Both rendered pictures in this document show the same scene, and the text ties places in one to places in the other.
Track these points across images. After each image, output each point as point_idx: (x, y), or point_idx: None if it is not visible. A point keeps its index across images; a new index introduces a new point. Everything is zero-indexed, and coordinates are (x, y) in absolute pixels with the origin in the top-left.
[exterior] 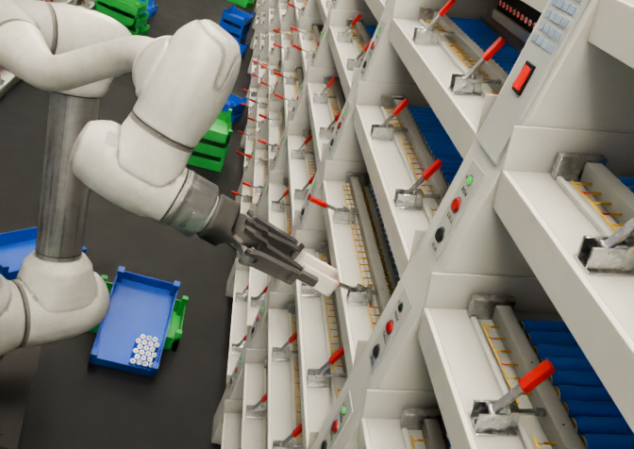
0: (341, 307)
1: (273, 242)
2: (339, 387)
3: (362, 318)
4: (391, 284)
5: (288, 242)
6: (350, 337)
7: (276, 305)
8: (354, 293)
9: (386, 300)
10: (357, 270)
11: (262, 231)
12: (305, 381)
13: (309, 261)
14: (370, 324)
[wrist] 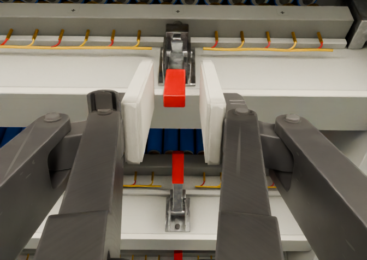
0: (170, 110)
1: (116, 204)
2: (188, 184)
3: (237, 67)
4: (147, 3)
5: (99, 137)
6: (304, 92)
7: None
8: (190, 58)
9: (214, 10)
10: (64, 59)
11: (106, 247)
12: (177, 235)
13: (144, 102)
14: (253, 58)
